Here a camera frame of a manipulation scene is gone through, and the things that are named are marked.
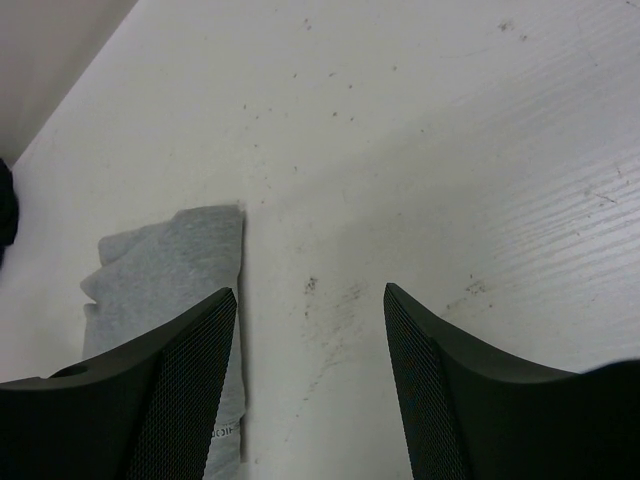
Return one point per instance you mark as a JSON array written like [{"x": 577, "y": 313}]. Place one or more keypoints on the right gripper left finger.
[{"x": 125, "y": 410}]

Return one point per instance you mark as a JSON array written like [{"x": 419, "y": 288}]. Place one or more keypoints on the grey tank top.
[{"x": 164, "y": 296}]

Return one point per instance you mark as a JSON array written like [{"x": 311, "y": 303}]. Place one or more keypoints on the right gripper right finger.
[{"x": 472, "y": 411}]

